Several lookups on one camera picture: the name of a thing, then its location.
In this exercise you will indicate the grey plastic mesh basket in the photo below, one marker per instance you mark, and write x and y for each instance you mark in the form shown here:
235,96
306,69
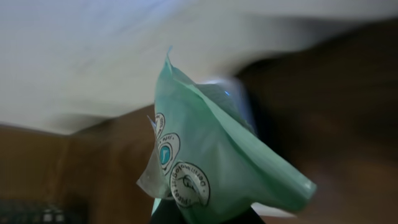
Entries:
34,212

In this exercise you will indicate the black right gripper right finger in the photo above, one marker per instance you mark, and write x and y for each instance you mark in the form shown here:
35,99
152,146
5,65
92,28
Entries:
247,217

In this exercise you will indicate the green snack wrapper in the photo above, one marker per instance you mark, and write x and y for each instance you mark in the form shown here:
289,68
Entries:
207,158

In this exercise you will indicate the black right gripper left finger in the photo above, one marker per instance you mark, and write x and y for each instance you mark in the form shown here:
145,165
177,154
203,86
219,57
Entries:
167,212

